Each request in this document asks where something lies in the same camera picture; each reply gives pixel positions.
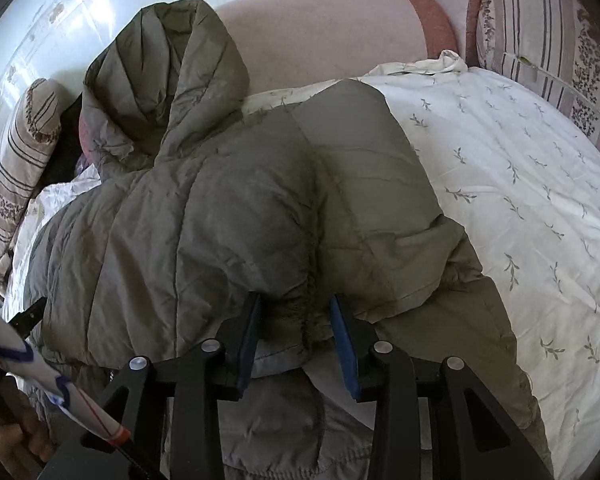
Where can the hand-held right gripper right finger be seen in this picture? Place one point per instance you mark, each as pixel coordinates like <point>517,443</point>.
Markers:
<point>344,345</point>

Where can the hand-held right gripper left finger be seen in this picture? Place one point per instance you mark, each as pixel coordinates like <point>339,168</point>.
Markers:
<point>247,340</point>

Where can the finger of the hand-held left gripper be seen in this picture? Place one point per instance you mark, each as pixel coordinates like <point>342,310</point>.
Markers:
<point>27,316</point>

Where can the olive quilted puffer jacket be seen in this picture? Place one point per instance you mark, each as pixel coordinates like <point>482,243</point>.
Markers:
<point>220,200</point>

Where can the person's left hand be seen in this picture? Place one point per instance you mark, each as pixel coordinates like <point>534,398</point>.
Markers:
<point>27,435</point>

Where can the striped floral pillow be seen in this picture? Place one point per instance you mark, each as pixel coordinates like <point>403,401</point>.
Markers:
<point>20,160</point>

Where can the white leaf print bed sheet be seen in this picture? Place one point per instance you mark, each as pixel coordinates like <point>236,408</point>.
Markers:
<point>520,175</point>

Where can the pink upholstered backrest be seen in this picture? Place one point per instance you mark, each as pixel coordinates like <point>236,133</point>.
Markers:
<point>325,30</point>

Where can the striped floral cushion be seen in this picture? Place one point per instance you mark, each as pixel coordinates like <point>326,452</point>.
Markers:
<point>555,35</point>

